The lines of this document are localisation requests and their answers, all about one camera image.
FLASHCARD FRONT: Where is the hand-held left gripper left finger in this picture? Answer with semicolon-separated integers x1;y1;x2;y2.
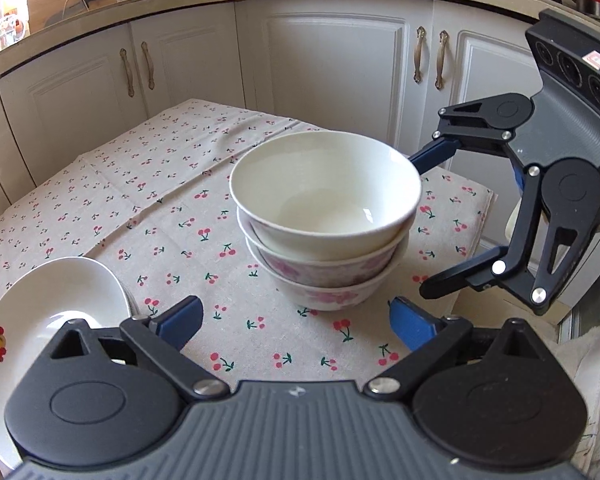
46;296;230;402

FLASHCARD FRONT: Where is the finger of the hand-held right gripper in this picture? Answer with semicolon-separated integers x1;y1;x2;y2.
418;162;589;317
409;95;513;172

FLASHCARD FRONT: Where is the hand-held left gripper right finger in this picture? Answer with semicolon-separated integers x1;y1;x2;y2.
365;296;547;396

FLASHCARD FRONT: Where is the white floral bowl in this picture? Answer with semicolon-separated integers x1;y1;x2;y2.
236;207;412;288
245;237;410;311
229;130;423;262

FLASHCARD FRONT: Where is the small white fruit-print plate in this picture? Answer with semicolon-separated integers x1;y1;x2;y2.
0;256;129;466

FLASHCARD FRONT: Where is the cherry-print tablecloth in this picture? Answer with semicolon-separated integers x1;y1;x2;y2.
0;97;496;396

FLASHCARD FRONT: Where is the white kitchen cabinet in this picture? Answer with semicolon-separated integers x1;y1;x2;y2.
0;0;600;241

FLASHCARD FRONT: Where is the glass mug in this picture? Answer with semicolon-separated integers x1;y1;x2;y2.
0;7;31;48

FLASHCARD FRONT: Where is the cabinet door handle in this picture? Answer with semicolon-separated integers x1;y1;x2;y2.
119;48;133;96
413;26;427;85
434;30;449;91
140;41;155;90

